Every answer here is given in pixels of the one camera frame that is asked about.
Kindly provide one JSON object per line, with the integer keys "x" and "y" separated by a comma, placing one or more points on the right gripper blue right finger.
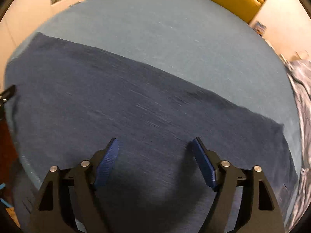
{"x": 259, "y": 210}

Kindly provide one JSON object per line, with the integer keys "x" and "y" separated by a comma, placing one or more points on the small blue picture card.
{"x": 259, "y": 28}

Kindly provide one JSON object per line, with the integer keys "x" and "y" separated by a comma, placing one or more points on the dark blue denim jeans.
{"x": 72, "y": 99}

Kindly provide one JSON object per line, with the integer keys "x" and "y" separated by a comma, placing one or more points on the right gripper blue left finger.
{"x": 52, "y": 210}

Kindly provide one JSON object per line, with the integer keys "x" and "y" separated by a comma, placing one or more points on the grey star-patterned duvet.
{"x": 298, "y": 72}

